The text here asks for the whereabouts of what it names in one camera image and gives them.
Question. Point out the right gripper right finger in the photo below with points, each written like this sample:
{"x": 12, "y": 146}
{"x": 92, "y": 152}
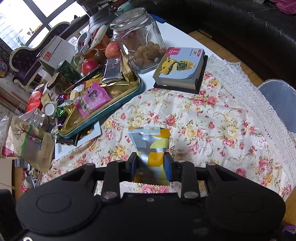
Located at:
{"x": 183, "y": 172}

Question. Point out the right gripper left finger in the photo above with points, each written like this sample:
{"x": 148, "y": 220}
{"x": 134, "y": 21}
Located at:
{"x": 117, "y": 172}

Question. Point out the yellow silver snack packet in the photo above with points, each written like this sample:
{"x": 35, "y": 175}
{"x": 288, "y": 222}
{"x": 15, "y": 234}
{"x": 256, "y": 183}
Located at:
{"x": 151, "y": 143}

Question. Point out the white plastic tray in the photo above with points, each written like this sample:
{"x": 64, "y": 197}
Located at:
{"x": 87, "y": 134}

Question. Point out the floral tablecloth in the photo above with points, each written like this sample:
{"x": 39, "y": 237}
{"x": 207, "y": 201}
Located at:
{"x": 229, "y": 123}

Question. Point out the pink snack pouch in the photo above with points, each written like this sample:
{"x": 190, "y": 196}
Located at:
{"x": 94, "y": 98}

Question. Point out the teal gold snack tray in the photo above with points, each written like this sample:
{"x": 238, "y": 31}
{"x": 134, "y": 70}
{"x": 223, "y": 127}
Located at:
{"x": 109, "y": 87}

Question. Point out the kraft paper snack bag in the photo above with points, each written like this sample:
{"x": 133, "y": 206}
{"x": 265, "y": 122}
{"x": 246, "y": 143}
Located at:
{"x": 20, "y": 139}

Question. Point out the small glass jar white lid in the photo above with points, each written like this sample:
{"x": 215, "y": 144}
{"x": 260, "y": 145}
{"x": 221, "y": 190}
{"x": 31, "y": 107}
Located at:
{"x": 38, "y": 119}

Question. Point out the yellow dinosaur board book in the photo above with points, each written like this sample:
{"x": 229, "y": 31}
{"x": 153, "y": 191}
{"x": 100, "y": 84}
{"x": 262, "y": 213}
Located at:
{"x": 181, "y": 69}

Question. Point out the green drink can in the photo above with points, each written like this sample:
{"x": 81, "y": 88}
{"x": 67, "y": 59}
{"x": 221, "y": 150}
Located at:
{"x": 68, "y": 72}

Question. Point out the pale red apple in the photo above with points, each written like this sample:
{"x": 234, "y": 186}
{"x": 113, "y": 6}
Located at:
{"x": 112, "y": 50}

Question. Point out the blue round stool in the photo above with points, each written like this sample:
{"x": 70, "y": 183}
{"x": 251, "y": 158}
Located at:
{"x": 281, "y": 96}

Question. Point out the white desk calendar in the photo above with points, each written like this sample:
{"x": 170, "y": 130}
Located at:
{"x": 56, "y": 51}

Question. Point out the large glass jar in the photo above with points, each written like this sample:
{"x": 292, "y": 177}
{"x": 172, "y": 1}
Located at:
{"x": 139, "y": 38}

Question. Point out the purple chaise lounge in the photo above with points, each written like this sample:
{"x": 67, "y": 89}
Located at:
{"x": 24, "y": 61}

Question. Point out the round dartboard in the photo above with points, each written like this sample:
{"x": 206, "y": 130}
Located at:
{"x": 3, "y": 69}

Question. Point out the black leather sofa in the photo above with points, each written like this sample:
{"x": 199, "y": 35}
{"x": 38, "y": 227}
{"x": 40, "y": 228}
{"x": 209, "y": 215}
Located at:
{"x": 260, "y": 35}

